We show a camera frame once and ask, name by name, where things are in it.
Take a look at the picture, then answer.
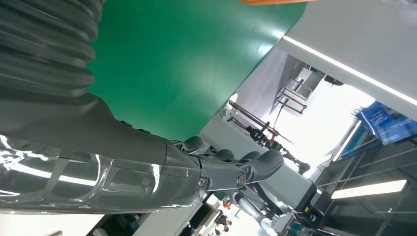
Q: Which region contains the blue poster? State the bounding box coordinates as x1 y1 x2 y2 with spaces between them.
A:
357 101 417 146

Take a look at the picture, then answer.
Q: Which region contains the white wall light strip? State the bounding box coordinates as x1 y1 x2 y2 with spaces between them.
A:
282 35 417 107

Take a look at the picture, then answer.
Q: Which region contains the long ceiling light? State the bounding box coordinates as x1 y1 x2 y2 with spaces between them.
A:
330 179 408 200

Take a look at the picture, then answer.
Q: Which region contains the grey metal rack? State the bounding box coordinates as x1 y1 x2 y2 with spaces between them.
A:
277 66 327 115

